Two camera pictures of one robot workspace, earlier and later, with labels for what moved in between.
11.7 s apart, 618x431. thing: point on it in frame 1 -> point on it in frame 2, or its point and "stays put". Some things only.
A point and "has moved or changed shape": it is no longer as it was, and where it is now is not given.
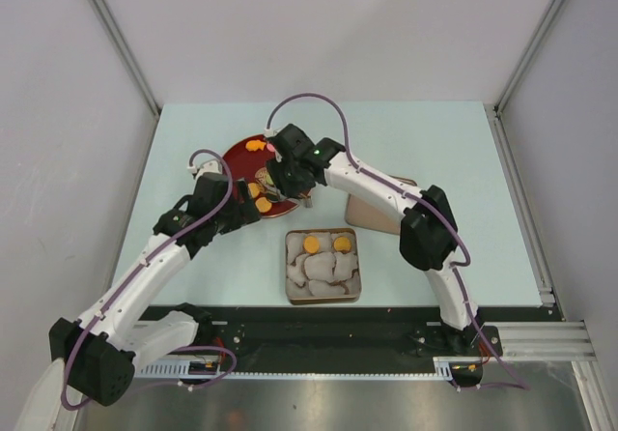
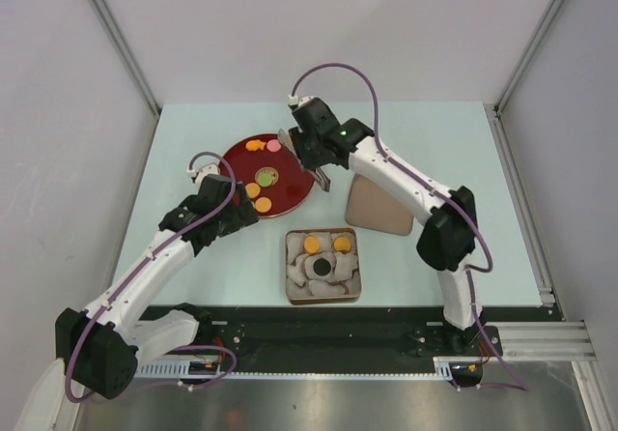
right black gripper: (275, 168) -> (298, 138)
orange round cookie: (342, 244) stays put
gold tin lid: (366, 214) stays put
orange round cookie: (311, 244) stays put
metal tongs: (274, 194) has moved or changed shape
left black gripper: (243, 213) stays put
